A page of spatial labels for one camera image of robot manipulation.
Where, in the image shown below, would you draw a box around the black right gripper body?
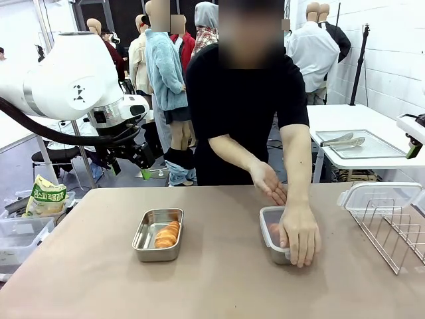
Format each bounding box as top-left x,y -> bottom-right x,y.
405,132 -> 425,149

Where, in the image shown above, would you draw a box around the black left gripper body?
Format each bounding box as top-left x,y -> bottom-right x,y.
98,142 -> 156,170

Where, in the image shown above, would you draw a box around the perforated metal baking tray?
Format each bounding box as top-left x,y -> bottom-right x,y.
315,129 -> 408,160

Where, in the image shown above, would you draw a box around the rectangular steel container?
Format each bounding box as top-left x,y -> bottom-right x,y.
259,205 -> 294,266
131,208 -> 185,263

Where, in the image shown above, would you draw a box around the metal tongs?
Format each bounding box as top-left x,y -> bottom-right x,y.
320,132 -> 366,150

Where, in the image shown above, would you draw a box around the clear plastic clip lid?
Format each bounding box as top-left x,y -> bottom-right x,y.
337,181 -> 425,215
259,205 -> 293,259

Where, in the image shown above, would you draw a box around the person's left forearm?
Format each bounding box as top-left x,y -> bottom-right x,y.
280,123 -> 313,213

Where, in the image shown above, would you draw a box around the person's right forearm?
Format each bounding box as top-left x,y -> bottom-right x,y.
208,132 -> 266,174

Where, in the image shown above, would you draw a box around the person's right hand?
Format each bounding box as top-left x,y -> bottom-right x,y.
251,161 -> 288,206

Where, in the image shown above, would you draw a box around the person's left hand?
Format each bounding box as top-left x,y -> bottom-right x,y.
278,202 -> 322,268

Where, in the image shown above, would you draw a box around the white table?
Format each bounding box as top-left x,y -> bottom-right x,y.
305,104 -> 425,171

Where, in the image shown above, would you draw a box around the black office chair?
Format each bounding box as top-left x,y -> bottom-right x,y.
31,146 -> 89,187

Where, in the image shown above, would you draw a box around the yellow green snack bag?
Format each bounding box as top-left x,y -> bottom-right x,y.
22,174 -> 69,219

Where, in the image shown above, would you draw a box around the mannequin in light blue fleece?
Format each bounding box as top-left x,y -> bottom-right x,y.
145,0 -> 197,187

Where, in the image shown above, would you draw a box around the mannequin in cream shirt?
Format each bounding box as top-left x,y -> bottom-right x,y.
128,13 -> 153,98

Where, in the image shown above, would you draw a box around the black tripod stand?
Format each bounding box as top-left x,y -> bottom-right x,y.
350,23 -> 371,106

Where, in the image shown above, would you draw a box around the mannequin in dark red sweater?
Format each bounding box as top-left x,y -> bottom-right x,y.
86,18 -> 126,82

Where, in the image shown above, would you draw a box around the grey plastic crate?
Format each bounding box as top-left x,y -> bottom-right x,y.
3,191 -> 77,217

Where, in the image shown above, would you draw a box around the person in black T-shirt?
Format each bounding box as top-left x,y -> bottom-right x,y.
185,0 -> 311,187

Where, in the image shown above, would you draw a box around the mannequin in red jacket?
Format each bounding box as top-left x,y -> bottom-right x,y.
169,15 -> 197,72

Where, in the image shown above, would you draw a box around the clear plastic storage bin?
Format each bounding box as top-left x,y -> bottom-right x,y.
0,215 -> 56,266

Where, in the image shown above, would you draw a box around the mannequin in black jacket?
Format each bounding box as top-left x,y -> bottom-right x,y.
318,3 -> 352,64

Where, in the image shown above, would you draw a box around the mannequin in white shirt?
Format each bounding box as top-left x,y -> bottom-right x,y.
285,1 -> 341,104

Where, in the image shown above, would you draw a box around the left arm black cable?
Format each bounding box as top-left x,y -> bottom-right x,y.
0,98 -> 140,157

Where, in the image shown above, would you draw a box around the metal wire rack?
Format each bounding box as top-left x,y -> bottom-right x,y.
351,197 -> 425,276

